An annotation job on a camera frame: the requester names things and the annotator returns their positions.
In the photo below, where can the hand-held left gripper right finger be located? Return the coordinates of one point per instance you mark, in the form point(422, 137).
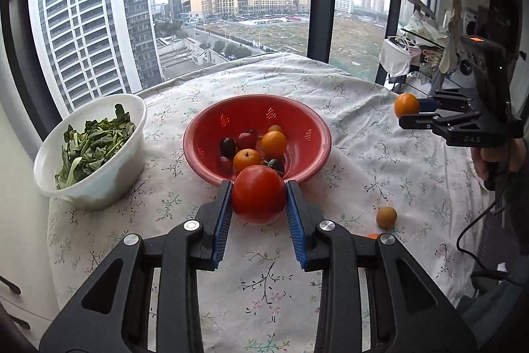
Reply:
point(296, 229)

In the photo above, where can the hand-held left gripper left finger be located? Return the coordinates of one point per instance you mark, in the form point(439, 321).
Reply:
point(221, 229)

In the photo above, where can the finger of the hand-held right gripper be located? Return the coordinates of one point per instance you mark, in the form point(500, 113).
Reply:
point(417, 121)
point(450, 100)

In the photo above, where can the round orange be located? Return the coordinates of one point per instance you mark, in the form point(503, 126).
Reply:
point(406, 105)
point(274, 143)
point(373, 236)

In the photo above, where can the red tomato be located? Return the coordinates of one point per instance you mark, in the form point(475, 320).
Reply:
point(259, 194)

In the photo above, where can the orange with stem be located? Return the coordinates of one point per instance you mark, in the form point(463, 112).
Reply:
point(247, 160)

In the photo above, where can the red plastic colander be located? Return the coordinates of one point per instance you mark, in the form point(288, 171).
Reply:
point(299, 154)

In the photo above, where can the person's right hand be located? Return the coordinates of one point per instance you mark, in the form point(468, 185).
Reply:
point(496, 160)

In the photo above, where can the floral tablecloth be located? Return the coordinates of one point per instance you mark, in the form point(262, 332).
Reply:
point(372, 154)

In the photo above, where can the dark plum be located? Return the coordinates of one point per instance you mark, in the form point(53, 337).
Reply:
point(227, 146)
point(276, 165)

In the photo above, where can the white hanging garment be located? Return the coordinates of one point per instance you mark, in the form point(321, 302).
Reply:
point(394, 57)

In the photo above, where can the beige hanging cloth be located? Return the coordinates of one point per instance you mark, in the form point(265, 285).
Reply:
point(452, 30)

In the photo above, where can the small dull orange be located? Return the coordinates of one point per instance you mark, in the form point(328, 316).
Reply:
point(386, 217)

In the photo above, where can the red plum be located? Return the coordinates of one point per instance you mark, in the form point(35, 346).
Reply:
point(247, 137)

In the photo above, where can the white plastic bowl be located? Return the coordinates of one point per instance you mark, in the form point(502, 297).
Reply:
point(107, 179)

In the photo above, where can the green leafy vegetables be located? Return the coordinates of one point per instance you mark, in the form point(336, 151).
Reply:
point(95, 142)

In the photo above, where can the black window frame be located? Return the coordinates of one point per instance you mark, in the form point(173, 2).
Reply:
point(322, 5)

